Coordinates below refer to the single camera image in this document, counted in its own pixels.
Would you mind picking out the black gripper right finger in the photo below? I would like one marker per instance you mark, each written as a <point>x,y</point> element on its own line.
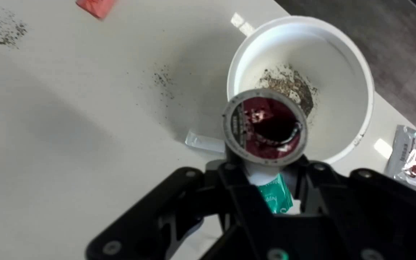
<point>386,217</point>

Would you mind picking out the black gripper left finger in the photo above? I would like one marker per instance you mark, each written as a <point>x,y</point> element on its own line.
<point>169,206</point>

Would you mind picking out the white bowl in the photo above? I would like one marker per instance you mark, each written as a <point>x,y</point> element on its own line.
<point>336,72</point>

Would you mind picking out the dark coffee grounds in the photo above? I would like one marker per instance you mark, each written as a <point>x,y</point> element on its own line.
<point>285,81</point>

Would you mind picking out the clear snack packet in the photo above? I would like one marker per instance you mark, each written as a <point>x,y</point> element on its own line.
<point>415,159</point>

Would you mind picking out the small pink sachet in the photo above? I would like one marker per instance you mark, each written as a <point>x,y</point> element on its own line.
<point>97,7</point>

